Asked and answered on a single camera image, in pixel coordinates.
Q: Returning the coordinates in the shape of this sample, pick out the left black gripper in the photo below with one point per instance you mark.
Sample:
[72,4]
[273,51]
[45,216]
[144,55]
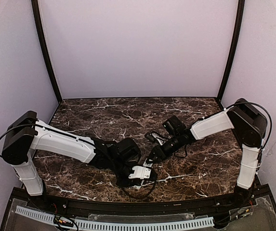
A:
[124,181]

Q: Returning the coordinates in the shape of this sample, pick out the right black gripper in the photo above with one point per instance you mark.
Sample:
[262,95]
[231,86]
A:
[159,154]

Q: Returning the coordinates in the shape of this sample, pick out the white remote control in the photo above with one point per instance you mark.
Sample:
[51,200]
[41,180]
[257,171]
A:
[145,164]

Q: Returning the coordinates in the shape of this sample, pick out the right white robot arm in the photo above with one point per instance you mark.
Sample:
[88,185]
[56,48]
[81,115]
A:
[250,122]

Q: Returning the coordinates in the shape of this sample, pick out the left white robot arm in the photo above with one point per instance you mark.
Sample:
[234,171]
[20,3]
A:
[28,134]

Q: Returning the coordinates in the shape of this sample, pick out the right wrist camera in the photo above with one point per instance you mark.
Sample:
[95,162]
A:
[173,126]

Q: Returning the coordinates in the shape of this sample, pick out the black front rail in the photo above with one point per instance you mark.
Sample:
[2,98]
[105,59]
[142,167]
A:
[214,206]

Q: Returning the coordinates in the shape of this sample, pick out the white slotted cable duct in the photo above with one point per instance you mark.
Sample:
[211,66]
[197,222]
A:
[89,225]

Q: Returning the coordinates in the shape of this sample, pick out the right black frame post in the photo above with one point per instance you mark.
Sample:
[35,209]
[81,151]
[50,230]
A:
[233,47]

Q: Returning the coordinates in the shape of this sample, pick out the black frame post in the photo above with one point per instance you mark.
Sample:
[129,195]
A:
[233,47]
[44,50]

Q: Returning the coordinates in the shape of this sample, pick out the left black frame post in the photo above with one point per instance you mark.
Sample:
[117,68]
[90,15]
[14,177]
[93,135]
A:
[44,50]

